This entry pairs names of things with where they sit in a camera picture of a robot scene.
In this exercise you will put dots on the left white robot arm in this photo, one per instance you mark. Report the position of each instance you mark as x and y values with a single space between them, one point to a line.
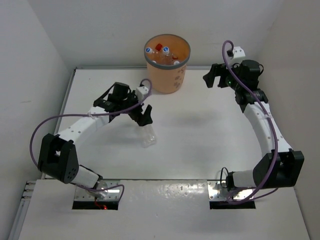
58 156

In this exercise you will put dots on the grey cap clear jar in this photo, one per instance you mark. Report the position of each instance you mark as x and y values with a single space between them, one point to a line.
148 136

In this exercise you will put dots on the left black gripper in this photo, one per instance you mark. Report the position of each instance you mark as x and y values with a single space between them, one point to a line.
140 119

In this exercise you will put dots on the blue cap clear bottle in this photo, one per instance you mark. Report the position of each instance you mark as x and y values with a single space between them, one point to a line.
151 54

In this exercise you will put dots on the metal base plate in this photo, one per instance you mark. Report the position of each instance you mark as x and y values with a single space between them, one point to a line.
107 191
217 192

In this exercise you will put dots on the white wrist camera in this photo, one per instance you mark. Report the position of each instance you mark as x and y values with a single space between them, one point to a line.
141 92
236 53

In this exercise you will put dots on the tall blue label bottle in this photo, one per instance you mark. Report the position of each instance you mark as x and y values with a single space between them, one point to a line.
166 56

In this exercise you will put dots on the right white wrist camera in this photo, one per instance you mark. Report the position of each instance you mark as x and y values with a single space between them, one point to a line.
236 53

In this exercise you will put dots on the red cap juice bottle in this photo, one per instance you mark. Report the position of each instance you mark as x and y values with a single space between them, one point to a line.
158 51

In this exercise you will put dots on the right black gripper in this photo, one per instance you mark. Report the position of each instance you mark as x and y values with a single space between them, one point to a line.
216 70

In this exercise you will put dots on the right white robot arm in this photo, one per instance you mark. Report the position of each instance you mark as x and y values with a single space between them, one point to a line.
280 165

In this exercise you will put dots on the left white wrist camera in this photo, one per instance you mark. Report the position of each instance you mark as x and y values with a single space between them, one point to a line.
141 92

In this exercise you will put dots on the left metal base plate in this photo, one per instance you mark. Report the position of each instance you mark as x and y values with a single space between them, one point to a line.
107 191

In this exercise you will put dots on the orange plastic bin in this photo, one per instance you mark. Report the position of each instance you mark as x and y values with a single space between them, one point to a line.
168 79

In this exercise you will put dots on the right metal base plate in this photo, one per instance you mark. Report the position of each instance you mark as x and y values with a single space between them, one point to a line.
217 192

